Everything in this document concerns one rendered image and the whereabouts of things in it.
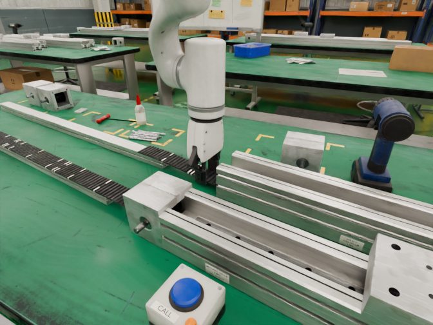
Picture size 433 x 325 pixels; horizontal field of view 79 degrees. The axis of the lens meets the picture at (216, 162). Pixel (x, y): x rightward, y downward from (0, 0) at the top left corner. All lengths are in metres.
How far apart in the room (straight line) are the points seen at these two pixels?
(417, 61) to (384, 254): 2.15
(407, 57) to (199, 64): 2.07
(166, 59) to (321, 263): 0.48
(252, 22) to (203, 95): 2.85
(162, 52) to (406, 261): 0.54
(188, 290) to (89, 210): 0.36
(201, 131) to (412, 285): 0.43
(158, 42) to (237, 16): 2.89
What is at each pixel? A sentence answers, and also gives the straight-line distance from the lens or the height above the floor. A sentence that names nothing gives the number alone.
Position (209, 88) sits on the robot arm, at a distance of 0.56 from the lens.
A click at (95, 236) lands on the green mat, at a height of 0.78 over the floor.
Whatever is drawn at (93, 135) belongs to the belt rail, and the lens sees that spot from 0.97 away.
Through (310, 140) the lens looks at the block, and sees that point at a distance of 0.74.
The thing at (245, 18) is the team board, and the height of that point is 1.08.
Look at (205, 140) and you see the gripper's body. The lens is 0.60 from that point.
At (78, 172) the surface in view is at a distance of 0.76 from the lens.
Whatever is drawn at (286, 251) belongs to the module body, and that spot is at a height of 0.83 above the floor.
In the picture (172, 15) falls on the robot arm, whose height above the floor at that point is 1.17.
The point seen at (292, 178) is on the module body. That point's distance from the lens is 0.61.
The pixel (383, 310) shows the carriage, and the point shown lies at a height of 0.89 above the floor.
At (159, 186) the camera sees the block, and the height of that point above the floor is 0.87.
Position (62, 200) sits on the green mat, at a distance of 0.74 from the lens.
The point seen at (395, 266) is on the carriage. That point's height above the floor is 0.90.
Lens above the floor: 1.18
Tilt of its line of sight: 30 degrees down
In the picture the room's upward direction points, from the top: straight up
